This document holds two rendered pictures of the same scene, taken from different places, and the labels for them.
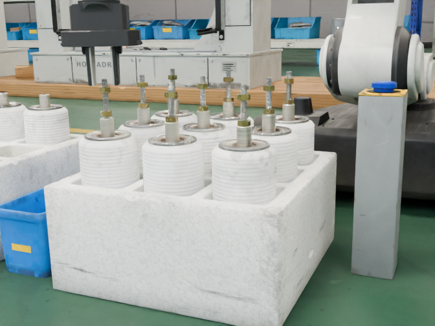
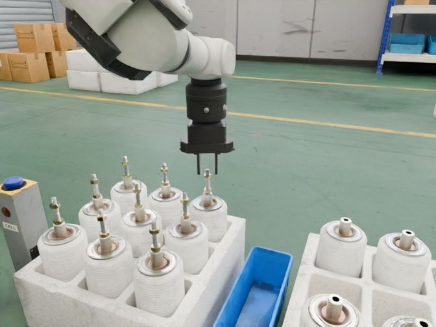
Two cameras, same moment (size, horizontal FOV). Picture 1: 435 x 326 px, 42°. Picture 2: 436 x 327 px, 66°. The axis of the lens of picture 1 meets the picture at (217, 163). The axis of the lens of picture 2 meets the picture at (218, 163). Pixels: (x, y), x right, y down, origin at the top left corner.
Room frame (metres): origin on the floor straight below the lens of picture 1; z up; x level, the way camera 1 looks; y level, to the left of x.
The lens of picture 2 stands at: (1.64, 0.19, 0.68)
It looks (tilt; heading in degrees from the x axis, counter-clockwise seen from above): 24 degrees down; 179
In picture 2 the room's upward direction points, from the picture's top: straight up
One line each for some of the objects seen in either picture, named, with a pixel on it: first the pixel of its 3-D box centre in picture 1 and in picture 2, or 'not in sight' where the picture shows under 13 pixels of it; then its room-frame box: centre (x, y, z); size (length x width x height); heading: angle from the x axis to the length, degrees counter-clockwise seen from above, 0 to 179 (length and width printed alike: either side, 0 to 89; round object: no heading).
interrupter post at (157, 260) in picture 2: (173, 107); (156, 257); (1.13, 0.09, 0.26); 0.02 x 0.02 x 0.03
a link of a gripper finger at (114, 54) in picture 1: (118, 65); (197, 161); (0.91, 0.15, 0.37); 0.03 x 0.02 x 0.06; 1
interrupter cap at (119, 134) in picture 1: (107, 136); (207, 203); (0.91, 0.18, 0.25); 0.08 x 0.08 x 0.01
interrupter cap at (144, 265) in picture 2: (173, 114); (157, 262); (1.13, 0.09, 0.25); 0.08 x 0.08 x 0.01
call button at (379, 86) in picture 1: (384, 88); (13, 183); (0.93, -0.27, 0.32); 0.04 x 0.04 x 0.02
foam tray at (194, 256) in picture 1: (205, 215); (146, 272); (0.98, 0.02, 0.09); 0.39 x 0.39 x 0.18; 67
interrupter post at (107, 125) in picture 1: (107, 128); (207, 198); (0.91, 0.18, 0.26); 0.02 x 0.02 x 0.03
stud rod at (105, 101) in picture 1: (105, 102); (207, 183); (0.91, 0.18, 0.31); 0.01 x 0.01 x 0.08
